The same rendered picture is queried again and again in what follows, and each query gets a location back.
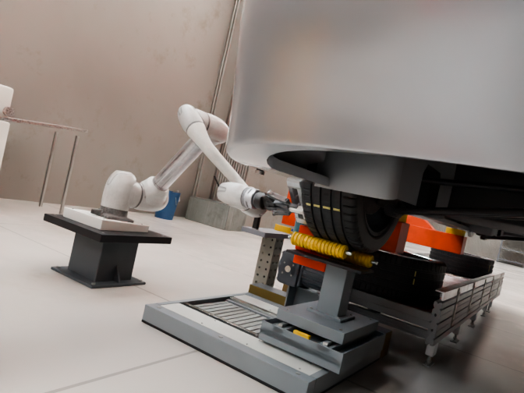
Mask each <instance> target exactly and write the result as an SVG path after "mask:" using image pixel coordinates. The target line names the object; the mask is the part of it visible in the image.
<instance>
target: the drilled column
mask: <svg viewBox="0 0 524 393"><path fill-rule="evenodd" d="M283 242H284V239H276V238H264V237H263V238H262V241H261V245H260V252H259V255H258V258H257V265H256V269H255V272H254V276H253V283H252V284H256V283H262V284H265V285H269V286H270V287H273V288H274V281H275V278H276V274H277V270H278V264H279V260H280V256H281V250H282V247H283Z"/></svg>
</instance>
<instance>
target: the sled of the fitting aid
mask: <svg viewBox="0 0 524 393"><path fill-rule="evenodd" d="M385 336H386V334H385V333H382V332H379V331H373V332H371V333H369V334H367V335H364V336H362V337H360V338H357V339H355V340H353V341H350V342H347V343H345V344H344V345H340V344H338V343H336V342H333V341H331V340H328V339H326V338H323V337H321V336H319V335H315V334H314V333H311V332H309V331H306V330H303V329H302V328H300V327H297V326H294V325H292V324H289V323H286V322H284V321H283V320H279V319H277V318H276V317H274V318H270V319H266V320H262V324H261V328H260V334H259V339H261V340H263V341H265V342H268V343H270V344H272V345H275V346H277V347H279V348H281V349H284V350H285V351H287V352H290V353H292V354H294V355H297V356H299V357H301V358H303V359H306V360H308V361H310V362H312V363H315V364H317V365H318V366H322V367H323V368H325V369H328V370H330V371H332V372H334V373H337V374H341V373H342V372H344V371H346V370H348V369H349V368H351V367H353V366H355V365H356V364H358V363H361V362H362V361H364V360H365V359H368V358H369V357H371V356H373V355H375V354H376V353H378V352H380V351H382V350H383V346H384V340H385Z"/></svg>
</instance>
